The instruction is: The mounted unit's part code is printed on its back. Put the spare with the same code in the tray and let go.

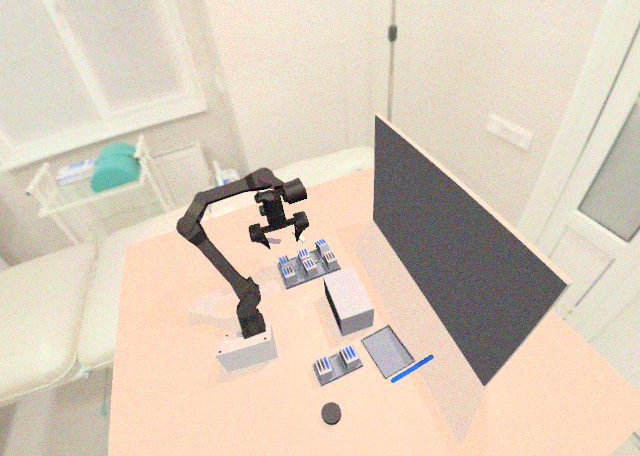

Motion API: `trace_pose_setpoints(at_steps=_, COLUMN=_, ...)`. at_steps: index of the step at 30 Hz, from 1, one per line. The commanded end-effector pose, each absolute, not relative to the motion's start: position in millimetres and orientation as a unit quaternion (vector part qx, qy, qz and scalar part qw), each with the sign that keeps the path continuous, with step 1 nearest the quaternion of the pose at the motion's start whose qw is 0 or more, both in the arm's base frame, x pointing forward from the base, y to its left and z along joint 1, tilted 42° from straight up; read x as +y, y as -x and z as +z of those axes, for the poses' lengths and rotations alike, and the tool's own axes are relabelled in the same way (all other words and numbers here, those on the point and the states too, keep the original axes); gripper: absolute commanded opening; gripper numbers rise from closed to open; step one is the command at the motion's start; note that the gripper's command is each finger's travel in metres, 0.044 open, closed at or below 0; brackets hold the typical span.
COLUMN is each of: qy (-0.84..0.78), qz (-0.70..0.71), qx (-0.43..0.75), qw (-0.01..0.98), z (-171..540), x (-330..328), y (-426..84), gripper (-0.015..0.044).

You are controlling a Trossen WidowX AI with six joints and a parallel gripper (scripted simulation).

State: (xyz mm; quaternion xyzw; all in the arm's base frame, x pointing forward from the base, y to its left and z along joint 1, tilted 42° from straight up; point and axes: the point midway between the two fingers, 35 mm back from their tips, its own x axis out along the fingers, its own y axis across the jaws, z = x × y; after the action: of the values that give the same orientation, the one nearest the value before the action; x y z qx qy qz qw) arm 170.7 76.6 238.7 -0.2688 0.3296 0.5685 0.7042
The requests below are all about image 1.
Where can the blue flat bar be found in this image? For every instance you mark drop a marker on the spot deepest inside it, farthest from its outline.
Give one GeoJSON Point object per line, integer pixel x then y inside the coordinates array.
{"type": "Point", "coordinates": [409, 370]}

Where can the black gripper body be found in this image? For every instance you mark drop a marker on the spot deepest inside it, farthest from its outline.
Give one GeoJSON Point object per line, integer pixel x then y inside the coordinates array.
{"type": "Point", "coordinates": [276, 222]}

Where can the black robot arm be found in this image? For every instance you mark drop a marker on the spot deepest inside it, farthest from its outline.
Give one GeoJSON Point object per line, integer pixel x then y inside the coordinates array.
{"type": "Point", "coordinates": [189, 226]}

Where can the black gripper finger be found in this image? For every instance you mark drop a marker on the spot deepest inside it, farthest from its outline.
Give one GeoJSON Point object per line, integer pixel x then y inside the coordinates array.
{"type": "Point", "coordinates": [264, 242]}
{"type": "Point", "coordinates": [298, 232]}

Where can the dark grey flat panel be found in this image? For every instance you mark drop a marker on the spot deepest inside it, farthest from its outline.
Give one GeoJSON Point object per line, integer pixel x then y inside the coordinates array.
{"type": "Point", "coordinates": [489, 286]}

